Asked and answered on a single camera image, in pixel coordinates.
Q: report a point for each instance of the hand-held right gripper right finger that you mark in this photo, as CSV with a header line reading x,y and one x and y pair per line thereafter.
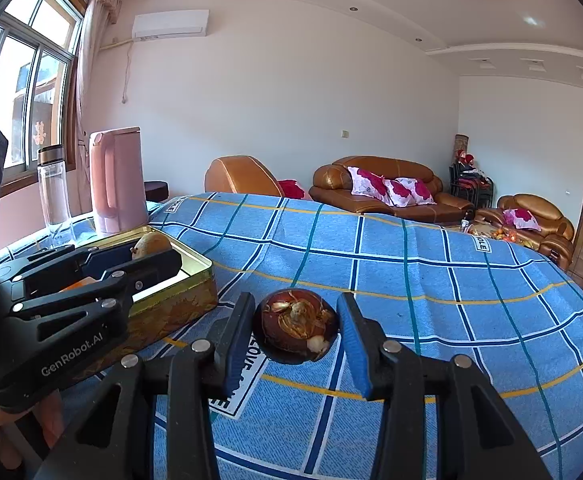
x,y
356,345

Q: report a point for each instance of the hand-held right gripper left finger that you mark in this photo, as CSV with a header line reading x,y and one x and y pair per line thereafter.
x,y
239,340

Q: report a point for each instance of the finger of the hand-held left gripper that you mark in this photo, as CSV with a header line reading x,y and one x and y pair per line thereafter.
x,y
146,270
106,260

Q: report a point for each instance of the small yellowish pear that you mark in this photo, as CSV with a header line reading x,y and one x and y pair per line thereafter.
x,y
151,244

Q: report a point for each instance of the orange mandarin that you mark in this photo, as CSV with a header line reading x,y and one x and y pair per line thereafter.
x,y
78,286

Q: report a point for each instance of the gold metal tin tray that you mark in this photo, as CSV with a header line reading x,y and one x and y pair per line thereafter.
x,y
181,295

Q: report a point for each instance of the dark brown mangosteen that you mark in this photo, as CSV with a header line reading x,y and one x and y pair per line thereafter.
x,y
296,327

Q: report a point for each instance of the person's left hand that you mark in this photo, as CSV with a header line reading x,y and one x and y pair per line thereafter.
x,y
51,417

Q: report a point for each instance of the dark round stool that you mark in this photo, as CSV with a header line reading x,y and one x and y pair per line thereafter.
x,y
156,191

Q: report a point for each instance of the pink electric kettle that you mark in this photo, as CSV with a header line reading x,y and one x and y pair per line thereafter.
x,y
116,180

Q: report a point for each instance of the clear glass bottle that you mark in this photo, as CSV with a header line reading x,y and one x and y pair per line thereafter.
x,y
53,190

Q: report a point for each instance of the blue plaid blanket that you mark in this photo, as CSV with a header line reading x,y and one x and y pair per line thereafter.
x,y
421,280

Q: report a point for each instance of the brown leather armchair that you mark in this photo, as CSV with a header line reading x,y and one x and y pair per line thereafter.
x,y
551,220
239,175

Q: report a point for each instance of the red cushion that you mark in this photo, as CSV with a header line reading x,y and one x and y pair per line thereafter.
x,y
294,190

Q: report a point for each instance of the floral pink pillow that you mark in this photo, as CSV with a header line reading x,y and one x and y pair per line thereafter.
x,y
521,219
411,191
369,182

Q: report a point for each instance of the brown leather sofa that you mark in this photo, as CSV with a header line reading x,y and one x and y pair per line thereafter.
x,y
331,180

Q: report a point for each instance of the coffee table with snacks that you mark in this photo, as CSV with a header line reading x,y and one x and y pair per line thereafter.
x,y
496,236

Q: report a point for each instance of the stacked dark chairs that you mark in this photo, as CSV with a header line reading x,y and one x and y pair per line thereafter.
x,y
474,185

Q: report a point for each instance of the pink curtain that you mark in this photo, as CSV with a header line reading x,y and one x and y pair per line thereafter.
x,y
91,60

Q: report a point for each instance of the red plush doll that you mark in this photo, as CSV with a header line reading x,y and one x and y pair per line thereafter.
x,y
464,160

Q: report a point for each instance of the tall patterned cylinder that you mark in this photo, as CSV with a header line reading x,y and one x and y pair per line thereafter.
x,y
461,142

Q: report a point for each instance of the white air conditioner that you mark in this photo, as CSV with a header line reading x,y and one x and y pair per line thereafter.
x,y
171,24

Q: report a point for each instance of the window with metal frame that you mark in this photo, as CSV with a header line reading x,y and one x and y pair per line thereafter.
x,y
21,85

